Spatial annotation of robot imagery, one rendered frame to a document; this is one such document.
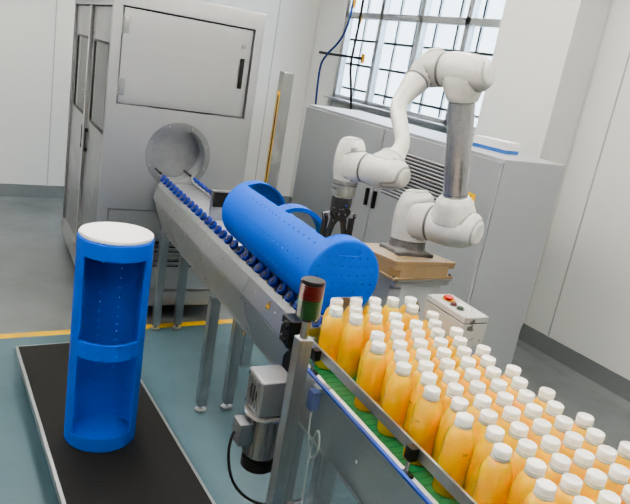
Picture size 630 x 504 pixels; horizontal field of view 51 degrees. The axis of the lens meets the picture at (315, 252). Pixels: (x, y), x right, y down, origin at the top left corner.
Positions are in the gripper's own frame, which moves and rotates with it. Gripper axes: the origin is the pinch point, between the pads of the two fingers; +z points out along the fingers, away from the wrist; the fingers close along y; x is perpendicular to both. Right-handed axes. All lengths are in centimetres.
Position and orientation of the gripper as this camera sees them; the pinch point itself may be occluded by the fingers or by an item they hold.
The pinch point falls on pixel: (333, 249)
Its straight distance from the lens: 240.2
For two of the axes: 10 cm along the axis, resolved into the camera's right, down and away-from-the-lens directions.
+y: -8.8, -0.2, -4.7
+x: 4.4, 3.1, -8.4
